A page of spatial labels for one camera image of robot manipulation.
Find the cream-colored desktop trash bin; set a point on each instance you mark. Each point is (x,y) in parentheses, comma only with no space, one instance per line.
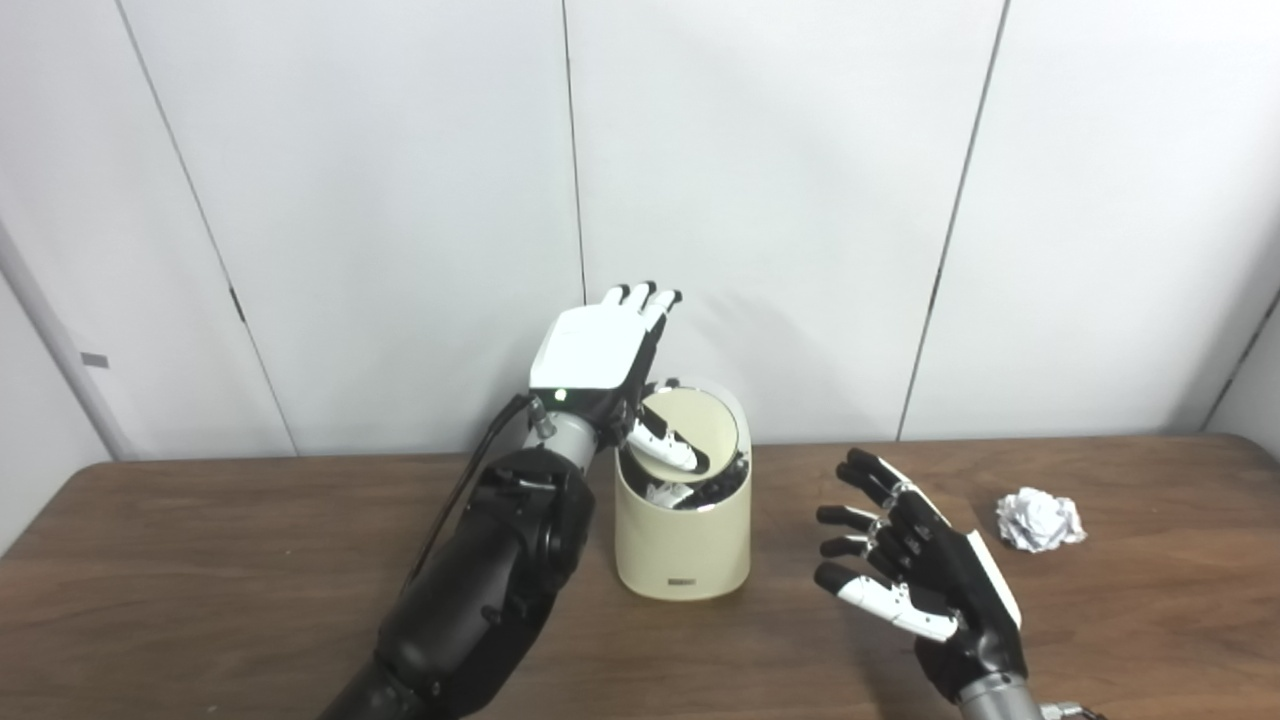
(685,550)

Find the small grey wall label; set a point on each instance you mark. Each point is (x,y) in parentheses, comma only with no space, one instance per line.
(94,360)

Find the round cream bin lid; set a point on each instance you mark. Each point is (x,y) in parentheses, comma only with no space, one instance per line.
(700,420)

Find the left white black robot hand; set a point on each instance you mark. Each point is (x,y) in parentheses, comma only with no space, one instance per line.
(590,350)

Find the white wall pole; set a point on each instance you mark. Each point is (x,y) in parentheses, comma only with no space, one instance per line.
(60,340)

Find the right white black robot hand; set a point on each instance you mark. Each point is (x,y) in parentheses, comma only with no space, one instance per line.
(965,590)

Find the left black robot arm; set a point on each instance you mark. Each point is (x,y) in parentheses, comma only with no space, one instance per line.
(480,590)

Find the white paper ball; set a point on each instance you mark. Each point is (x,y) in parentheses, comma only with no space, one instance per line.
(668,493)
(1040,520)

